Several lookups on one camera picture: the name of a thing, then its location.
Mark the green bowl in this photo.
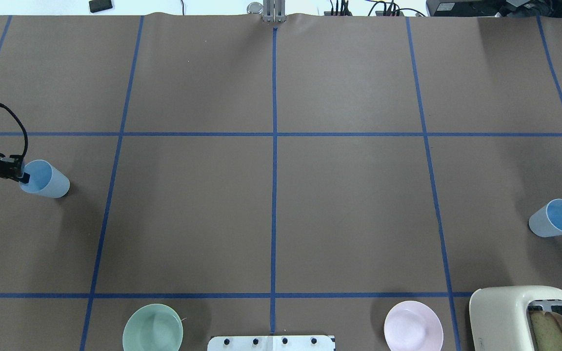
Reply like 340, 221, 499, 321
122, 304, 184, 351

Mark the aluminium frame post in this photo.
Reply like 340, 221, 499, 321
261, 0, 287, 23

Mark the toast slice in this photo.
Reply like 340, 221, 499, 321
528, 311, 562, 351

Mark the pink bowl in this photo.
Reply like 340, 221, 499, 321
383, 300, 444, 351

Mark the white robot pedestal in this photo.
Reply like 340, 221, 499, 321
207, 335, 336, 351

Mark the black power strip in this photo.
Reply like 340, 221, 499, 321
324, 0, 352, 17

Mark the light blue cup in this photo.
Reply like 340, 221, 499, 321
19, 160, 71, 198
528, 198, 562, 237

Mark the small black square device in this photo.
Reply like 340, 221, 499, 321
88, 0, 113, 14

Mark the cream toaster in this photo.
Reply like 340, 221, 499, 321
469, 285, 562, 351

